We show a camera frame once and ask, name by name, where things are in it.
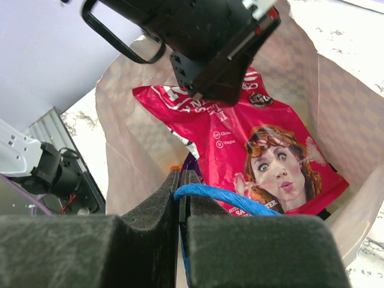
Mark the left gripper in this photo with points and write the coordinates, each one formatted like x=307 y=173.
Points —
x=213 y=42

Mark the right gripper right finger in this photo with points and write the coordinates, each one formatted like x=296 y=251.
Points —
x=259 y=251

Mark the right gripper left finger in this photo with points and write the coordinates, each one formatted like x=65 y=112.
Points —
x=72 y=240

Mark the red snack bag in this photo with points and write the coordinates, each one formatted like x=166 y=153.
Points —
x=258 y=148

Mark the purple candy bag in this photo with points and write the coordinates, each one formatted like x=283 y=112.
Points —
x=190 y=163

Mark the checkered paper bag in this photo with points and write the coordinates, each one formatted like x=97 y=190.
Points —
x=342 y=115

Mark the orange Savoria snack packet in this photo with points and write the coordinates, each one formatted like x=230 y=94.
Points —
x=176 y=168

